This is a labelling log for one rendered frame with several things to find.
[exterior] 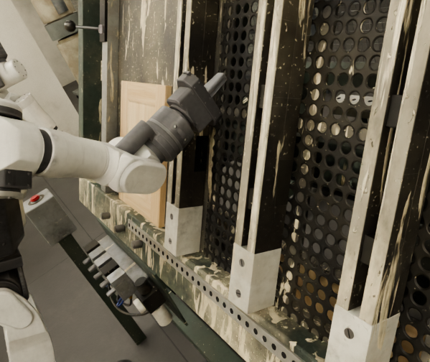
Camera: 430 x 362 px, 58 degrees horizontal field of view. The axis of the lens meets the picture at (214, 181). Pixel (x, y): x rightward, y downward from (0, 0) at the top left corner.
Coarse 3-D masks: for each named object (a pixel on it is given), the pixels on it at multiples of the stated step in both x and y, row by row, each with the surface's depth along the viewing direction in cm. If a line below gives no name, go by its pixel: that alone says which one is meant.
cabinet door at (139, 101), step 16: (128, 96) 123; (144, 96) 114; (160, 96) 106; (128, 112) 125; (144, 112) 116; (128, 128) 126; (160, 192) 111; (144, 208) 120; (160, 208) 112; (160, 224) 113
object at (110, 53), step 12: (108, 0) 126; (108, 12) 127; (108, 24) 128; (108, 36) 129; (108, 48) 130; (108, 60) 131; (108, 72) 132; (108, 84) 133; (108, 96) 134; (108, 108) 135; (108, 120) 136; (108, 132) 137
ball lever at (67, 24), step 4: (68, 20) 127; (64, 24) 128; (68, 24) 127; (72, 24) 127; (100, 24) 129; (68, 28) 127; (72, 28) 128; (80, 28) 129; (84, 28) 129; (88, 28) 129; (92, 28) 129; (96, 28) 129; (100, 28) 129; (100, 32) 129
